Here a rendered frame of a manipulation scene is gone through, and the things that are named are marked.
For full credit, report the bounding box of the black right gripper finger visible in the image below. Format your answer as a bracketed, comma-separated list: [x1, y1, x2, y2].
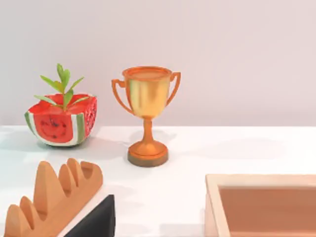
[63, 194, 116, 237]

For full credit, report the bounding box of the notched wooden rack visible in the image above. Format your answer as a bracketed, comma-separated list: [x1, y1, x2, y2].
[3, 158, 104, 237]

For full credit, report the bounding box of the watermelon plant pot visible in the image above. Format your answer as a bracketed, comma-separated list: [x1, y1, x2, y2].
[24, 63, 98, 148]

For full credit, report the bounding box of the gold trophy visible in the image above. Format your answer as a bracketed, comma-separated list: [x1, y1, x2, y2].
[111, 66, 182, 168]

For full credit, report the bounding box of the shallow salmon box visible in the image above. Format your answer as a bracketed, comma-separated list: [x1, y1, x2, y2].
[204, 173, 316, 237]

